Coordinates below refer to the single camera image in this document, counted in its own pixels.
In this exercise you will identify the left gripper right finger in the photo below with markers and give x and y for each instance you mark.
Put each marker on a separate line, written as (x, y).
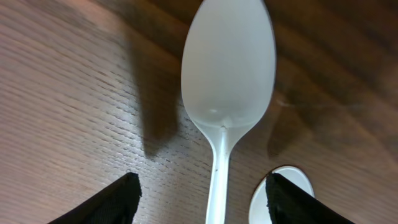
(289, 204)

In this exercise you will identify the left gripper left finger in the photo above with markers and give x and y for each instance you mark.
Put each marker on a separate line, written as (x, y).
(115, 204)

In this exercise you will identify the white plastic spoon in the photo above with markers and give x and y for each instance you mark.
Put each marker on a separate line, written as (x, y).
(258, 210)
(227, 79)

